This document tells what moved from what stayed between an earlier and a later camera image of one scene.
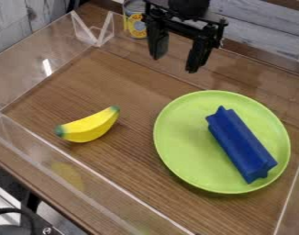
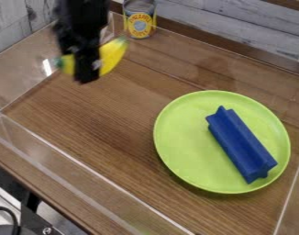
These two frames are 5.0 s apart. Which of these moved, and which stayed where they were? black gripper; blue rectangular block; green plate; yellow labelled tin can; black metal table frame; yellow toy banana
Moved: yellow toy banana; black gripper
Stayed: blue rectangular block; yellow labelled tin can; black metal table frame; green plate
